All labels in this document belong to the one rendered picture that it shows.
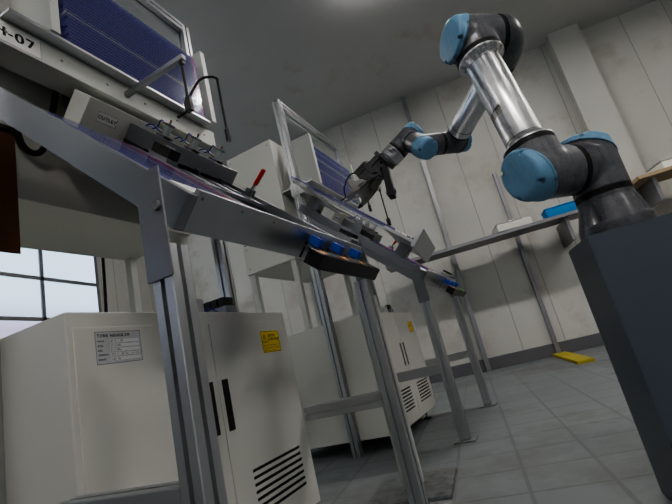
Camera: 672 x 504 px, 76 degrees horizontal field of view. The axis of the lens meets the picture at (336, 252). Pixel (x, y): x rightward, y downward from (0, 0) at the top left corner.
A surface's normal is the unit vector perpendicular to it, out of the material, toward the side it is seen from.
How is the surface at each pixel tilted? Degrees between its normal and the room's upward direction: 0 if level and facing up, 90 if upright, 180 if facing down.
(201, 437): 90
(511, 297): 90
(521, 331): 90
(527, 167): 97
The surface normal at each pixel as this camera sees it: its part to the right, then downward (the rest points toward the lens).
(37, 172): 0.87, -0.32
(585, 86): -0.30, -0.18
